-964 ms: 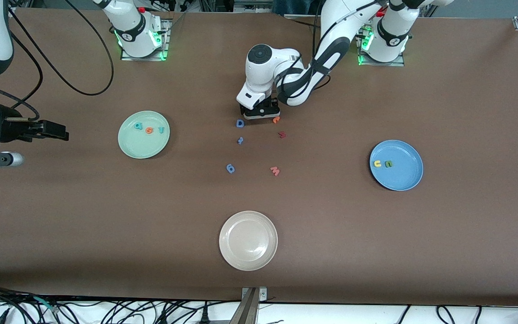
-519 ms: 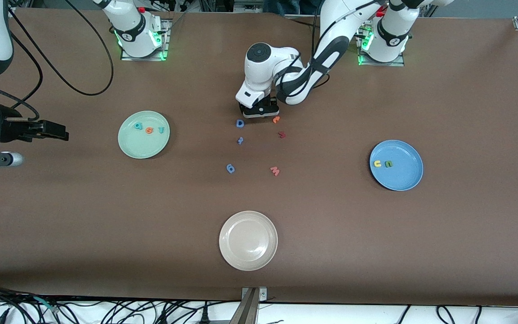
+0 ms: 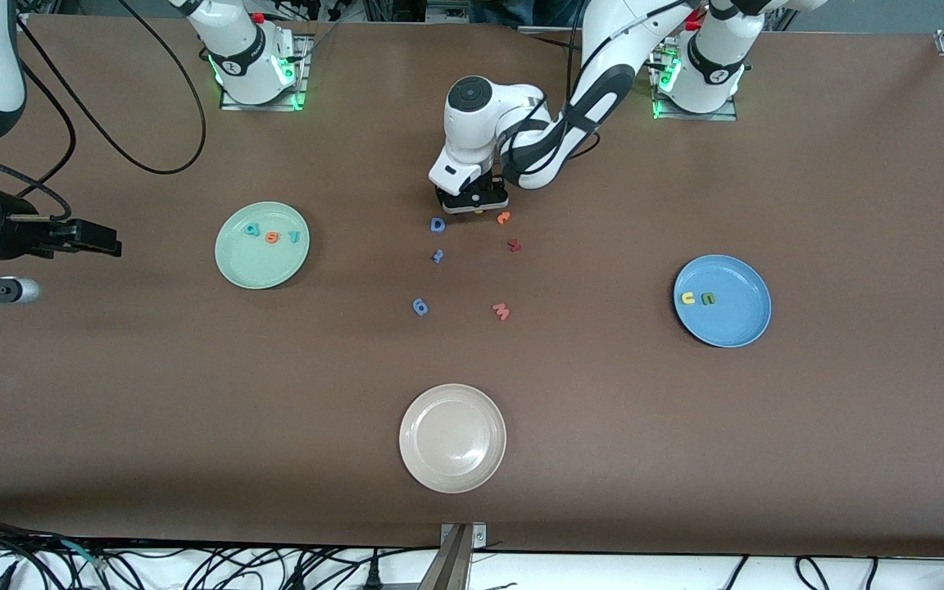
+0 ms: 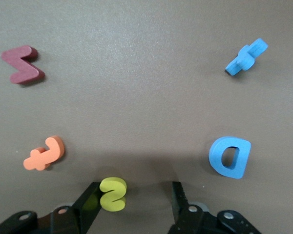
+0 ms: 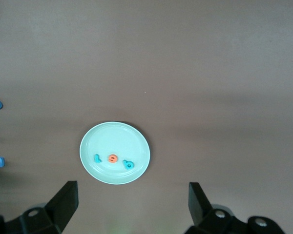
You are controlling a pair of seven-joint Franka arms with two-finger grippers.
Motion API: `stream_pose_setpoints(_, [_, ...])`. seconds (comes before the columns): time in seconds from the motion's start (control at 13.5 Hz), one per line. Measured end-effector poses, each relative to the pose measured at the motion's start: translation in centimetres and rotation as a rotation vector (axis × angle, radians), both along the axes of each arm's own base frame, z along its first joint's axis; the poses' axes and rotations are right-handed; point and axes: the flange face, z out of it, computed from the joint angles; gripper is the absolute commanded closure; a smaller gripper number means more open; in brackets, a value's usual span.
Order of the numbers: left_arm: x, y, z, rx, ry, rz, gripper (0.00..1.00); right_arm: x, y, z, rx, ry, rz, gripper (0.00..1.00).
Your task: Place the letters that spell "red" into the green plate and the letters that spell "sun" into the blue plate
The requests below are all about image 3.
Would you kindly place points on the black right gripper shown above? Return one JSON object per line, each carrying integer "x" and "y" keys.
{"x": 11, "y": 233}

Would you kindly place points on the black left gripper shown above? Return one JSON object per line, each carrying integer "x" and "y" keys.
{"x": 482, "y": 183}

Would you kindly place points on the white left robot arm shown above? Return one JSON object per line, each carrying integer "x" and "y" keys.
{"x": 472, "y": 131}

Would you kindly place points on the blue foam letter D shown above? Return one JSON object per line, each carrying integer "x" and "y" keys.
{"x": 433, "y": 225}

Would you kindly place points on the pink foam letter W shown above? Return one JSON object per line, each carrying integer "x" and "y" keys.
{"x": 501, "y": 311}

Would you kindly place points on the blue foam number nine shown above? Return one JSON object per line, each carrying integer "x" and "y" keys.
{"x": 416, "y": 309}

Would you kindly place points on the person in dark clothes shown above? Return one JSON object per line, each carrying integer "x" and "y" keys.
{"x": 521, "y": 10}

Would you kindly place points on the light green plate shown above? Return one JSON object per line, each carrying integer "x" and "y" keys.
{"x": 259, "y": 266}

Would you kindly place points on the beige plate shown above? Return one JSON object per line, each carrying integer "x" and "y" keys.
{"x": 452, "y": 438}

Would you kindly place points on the blue plate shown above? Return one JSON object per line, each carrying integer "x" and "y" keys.
{"x": 726, "y": 324}

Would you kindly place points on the black power plug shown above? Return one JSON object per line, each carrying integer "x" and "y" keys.
{"x": 374, "y": 574}

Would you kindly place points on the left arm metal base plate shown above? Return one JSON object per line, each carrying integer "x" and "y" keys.
{"x": 726, "y": 115}

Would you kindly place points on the aluminium camera mount profile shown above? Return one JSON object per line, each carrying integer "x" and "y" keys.
{"x": 451, "y": 565}

